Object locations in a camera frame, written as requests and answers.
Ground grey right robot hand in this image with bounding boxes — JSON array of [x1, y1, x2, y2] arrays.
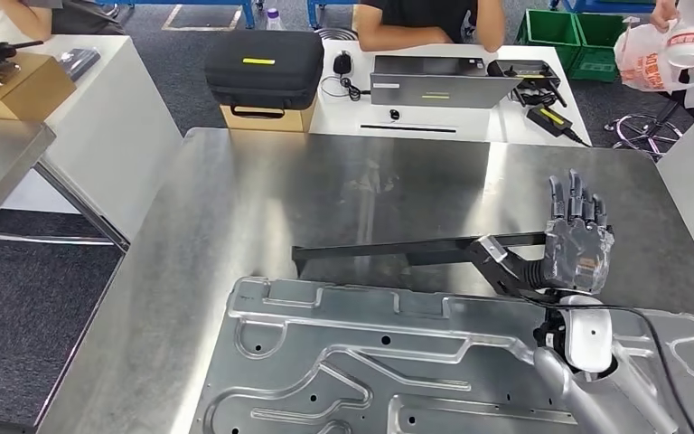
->
[[540, 168, 616, 297]]

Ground black licence plate bracket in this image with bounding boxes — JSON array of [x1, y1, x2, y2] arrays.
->
[[291, 231, 550, 280]]

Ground stainless steel workbench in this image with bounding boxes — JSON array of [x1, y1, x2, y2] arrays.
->
[[34, 127, 694, 434]]

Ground chrome chair base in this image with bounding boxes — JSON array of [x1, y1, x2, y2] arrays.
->
[[602, 100, 688, 163]]

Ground black laptop power brick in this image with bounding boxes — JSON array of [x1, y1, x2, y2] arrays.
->
[[525, 104, 576, 139]]

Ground black remote controller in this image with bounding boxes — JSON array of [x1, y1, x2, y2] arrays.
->
[[486, 58, 569, 109]]

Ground printed plastic bag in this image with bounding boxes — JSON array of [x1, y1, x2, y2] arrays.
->
[[614, 19, 685, 94]]

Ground green plastic crate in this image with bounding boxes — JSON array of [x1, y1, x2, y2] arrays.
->
[[515, 8, 580, 65], [567, 12, 640, 84]]

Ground grey laptop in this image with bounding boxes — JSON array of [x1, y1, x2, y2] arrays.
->
[[369, 54, 525, 111]]

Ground embossed sheet metal panel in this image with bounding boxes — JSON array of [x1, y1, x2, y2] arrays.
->
[[189, 276, 694, 434]]

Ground white takeaway bowl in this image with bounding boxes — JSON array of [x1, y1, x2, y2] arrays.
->
[[662, 26, 694, 71]]

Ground cardboard box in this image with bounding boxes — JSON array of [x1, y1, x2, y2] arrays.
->
[[219, 100, 317, 134], [0, 51, 78, 121]]

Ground black zippered carry case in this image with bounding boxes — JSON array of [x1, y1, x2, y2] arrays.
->
[[203, 29, 326, 119]]

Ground black wrapped packet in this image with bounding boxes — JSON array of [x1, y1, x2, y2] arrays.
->
[[55, 47, 102, 82]]

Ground stainless steel table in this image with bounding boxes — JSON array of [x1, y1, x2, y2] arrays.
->
[[0, 118, 131, 255]]

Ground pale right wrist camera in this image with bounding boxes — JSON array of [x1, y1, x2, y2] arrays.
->
[[476, 234, 510, 265]]

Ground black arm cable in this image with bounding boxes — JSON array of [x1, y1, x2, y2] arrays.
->
[[519, 292, 694, 434]]

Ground black mouse cable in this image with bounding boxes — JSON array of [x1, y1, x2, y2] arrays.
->
[[320, 71, 373, 104]]

